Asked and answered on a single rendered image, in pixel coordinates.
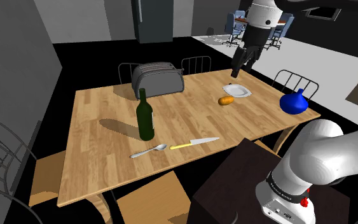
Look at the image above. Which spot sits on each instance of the wooden dining table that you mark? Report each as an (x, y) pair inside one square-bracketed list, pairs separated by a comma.
[(191, 121)]

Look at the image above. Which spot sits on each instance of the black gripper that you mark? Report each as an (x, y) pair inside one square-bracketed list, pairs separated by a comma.
[(256, 37)]

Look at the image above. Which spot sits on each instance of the blue round vase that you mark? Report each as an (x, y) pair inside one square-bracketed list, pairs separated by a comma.
[(293, 104)]

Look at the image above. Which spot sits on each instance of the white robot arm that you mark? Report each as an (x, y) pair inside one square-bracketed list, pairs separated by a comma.
[(318, 149)]

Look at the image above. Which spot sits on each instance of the dark green wine bottle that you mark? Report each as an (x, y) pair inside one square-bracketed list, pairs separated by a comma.
[(145, 119)]

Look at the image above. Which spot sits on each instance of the grey toaster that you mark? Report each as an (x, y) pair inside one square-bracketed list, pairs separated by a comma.
[(158, 81)]

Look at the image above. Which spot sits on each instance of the dark grey refrigerator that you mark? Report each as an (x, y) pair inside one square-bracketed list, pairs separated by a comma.
[(154, 21)]

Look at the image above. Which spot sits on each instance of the silver spoon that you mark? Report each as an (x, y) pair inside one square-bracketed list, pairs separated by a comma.
[(149, 151)]

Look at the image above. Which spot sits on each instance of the orange-brown potato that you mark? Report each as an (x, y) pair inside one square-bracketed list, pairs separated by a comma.
[(226, 100)]

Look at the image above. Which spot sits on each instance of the blue office chair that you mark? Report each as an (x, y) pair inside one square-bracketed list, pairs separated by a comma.
[(282, 29), (232, 26)]

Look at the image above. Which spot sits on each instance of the dark wall window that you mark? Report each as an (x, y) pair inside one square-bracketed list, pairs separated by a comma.
[(322, 13)]

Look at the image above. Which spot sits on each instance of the white square plate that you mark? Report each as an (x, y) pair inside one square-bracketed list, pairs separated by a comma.
[(237, 90)]

